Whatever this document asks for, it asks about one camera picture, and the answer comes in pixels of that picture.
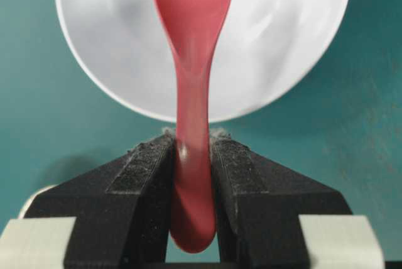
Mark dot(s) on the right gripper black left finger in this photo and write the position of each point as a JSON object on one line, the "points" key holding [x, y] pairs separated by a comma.
{"points": [[121, 209]]}

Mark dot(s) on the pink plastic spoon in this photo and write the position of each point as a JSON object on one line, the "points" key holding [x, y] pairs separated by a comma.
{"points": [[193, 108]]}

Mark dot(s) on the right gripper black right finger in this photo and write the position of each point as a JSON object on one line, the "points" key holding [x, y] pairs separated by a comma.
{"points": [[257, 204]]}

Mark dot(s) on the white round bowl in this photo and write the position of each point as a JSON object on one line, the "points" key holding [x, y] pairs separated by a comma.
{"points": [[243, 54]]}

